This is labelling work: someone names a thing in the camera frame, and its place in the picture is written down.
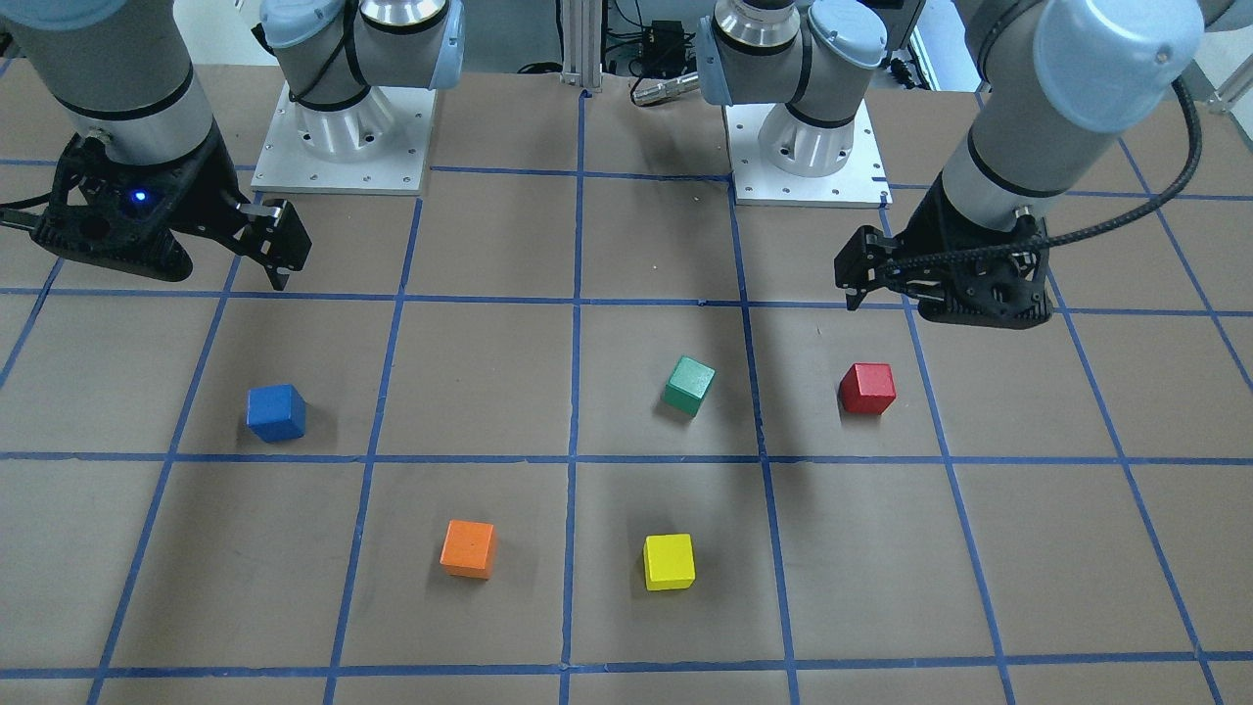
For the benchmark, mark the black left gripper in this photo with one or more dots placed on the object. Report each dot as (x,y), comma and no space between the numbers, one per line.
(932,223)

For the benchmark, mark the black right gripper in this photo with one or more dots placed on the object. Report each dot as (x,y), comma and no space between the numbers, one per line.
(208,196)

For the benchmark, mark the red wooden block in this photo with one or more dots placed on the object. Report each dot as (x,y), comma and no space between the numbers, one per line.
(868,388)

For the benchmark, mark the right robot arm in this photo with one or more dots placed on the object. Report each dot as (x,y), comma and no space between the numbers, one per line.
(148,162)

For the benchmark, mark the blue wooden block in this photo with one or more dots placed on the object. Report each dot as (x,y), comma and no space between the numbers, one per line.
(276,414)

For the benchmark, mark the green wooden block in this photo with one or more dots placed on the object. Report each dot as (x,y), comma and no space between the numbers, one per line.
(688,385)

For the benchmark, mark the yellow wooden block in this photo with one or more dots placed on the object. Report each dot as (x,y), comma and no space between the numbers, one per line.
(668,561)

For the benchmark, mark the orange wooden block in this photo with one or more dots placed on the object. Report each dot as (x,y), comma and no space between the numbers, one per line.
(469,549)

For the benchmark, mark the silver cylindrical connector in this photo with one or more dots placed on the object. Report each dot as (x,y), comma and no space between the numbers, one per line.
(664,91)

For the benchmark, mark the black electronics box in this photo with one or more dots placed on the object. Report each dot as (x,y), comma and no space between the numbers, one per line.
(663,40)

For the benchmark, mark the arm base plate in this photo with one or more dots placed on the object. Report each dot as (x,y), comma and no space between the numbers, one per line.
(779,161)
(378,147)

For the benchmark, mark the aluminium frame post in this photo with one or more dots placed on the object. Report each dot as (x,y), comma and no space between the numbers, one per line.
(582,41)

